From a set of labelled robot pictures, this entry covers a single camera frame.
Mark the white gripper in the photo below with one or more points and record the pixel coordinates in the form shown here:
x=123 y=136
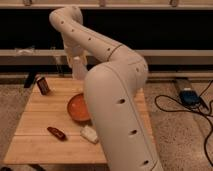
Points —
x=72 y=50

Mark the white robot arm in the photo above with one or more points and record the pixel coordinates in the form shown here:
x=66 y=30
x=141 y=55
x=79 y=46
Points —
x=109 y=91

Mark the orange ceramic bowl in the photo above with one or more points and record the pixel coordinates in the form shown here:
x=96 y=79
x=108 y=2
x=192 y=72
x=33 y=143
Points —
x=77 y=108

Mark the dark red small box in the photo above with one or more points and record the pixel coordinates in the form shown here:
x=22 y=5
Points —
x=43 y=86

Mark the white sponge block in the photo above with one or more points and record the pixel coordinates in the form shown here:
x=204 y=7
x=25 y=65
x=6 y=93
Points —
x=89 y=133

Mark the wooden table board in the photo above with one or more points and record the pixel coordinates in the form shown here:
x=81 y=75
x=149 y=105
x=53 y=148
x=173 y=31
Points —
x=32 y=143

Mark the blue power adapter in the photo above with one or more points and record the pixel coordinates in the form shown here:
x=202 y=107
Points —
x=189 y=97

